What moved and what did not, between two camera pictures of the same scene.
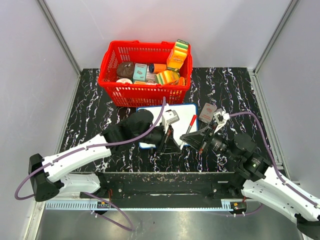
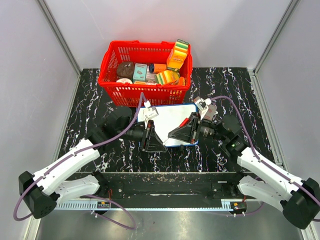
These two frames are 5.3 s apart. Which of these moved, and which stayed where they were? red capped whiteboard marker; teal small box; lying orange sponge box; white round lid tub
Moved: red capped whiteboard marker
Stayed: lying orange sponge box; white round lid tub; teal small box
